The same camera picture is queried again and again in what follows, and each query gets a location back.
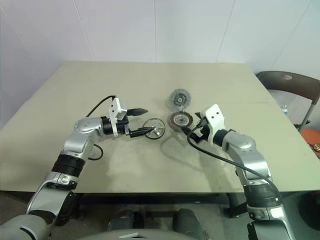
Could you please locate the dark rounded shape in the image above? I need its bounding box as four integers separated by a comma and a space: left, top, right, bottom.
107, 209, 137, 231
172, 207, 209, 240

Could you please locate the round silver motor disc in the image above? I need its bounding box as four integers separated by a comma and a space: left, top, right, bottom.
143, 117, 166, 140

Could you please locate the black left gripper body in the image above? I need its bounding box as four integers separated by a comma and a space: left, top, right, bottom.
116, 114, 132, 138

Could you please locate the dark plastic chair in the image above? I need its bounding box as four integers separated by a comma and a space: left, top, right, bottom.
256, 70, 320, 131

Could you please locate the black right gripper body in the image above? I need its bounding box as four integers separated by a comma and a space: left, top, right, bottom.
193, 118, 214, 145

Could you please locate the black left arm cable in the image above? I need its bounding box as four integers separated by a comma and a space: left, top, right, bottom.
84, 95, 118, 161

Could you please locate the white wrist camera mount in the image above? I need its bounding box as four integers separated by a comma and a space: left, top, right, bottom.
107, 97, 129, 137
199, 104, 227, 146

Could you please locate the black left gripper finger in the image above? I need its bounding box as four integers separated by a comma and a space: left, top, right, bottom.
127, 107, 149, 117
129, 126, 154, 139

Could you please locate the grey robot torso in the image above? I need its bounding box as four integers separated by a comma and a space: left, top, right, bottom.
0, 213, 181, 240

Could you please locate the orange round seat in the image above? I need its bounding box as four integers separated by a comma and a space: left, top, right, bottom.
299, 127, 320, 157

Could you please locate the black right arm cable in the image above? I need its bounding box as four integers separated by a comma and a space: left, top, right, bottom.
186, 121, 282, 198

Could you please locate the black table frame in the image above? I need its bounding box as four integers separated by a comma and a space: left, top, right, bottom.
73, 191, 248, 219

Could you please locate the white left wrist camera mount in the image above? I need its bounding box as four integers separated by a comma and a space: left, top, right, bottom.
107, 97, 129, 137

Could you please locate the grey motor disc dark hub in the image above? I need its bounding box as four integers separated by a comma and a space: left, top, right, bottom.
167, 88, 193, 111

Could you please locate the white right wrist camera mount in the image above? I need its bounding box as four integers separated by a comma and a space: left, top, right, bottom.
199, 104, 227, 146

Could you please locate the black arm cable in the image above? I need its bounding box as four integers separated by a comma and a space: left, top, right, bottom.
84, 95, 118, 161
186, 121, 282, 198

